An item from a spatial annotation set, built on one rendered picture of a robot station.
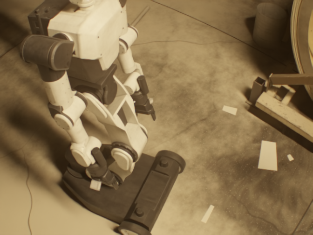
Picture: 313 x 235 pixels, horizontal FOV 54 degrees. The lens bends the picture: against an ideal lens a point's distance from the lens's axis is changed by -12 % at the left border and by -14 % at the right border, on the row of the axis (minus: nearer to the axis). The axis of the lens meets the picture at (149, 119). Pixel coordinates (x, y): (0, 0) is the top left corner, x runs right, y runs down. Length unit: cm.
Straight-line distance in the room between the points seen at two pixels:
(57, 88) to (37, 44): 18
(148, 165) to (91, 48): 114
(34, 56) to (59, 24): 15
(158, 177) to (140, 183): 11
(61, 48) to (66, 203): 140
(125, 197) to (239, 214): 72
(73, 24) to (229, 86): 189
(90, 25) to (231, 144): 159
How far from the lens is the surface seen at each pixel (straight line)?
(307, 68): 245
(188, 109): 261
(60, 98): 118
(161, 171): 205
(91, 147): 144
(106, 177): 155
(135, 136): 160
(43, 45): 106
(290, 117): 248
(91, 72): 126
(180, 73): 287
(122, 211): 199
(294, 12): 228
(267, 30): 316
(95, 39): 113
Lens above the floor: 199
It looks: 51 degrees down
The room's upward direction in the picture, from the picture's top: 4 degrees counter-clockwise
